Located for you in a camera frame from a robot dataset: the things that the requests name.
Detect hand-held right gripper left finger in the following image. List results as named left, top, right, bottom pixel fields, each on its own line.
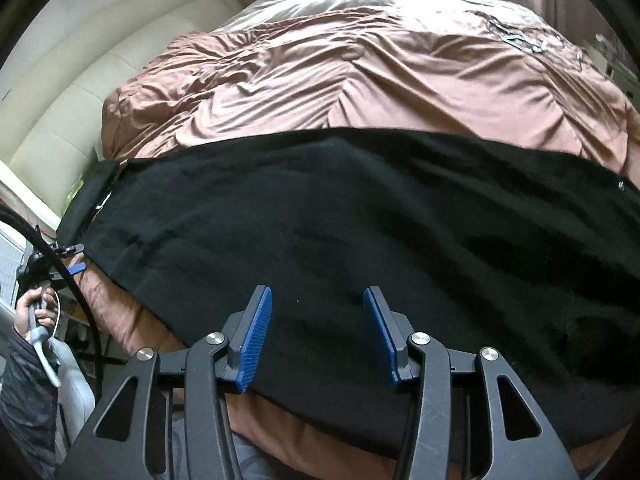
left=75, top=285, right=273, bottom=480

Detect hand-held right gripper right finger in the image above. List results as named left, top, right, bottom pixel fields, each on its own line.
left=363, top=286, right=576, bottom=480

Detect black pants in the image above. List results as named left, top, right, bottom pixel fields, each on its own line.
left=82, top=127, right=640, bottom=453

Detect person's left hand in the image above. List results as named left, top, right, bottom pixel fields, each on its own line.
left=13, top=289, right=59, bottom=342

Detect folded black garment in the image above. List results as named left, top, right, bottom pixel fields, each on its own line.
left=56, top=160, right=122, bottom=249

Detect person's leg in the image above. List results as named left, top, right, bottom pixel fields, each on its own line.
left=222, top=432, right=274, bottom=480

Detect cream padded headboard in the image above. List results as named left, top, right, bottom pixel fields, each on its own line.
left=0, top=0, right=242, bottom=234

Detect bed with pink duvet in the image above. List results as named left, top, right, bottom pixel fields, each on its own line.
left=80, top=7, right=640, bottom=480

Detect beige quilt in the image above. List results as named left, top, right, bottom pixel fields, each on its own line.
left=220, top=0, right=556, bottom=37

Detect white bedside cabinet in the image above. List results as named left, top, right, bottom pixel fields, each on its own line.
left=594, top=34, right=637, bottom=92

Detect black corrugated cable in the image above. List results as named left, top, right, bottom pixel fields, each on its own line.
left=0, top=202, right=109, bottom=362

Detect tangled cables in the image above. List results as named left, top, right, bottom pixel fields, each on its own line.
left=486, top=11, right=587, bottom=62

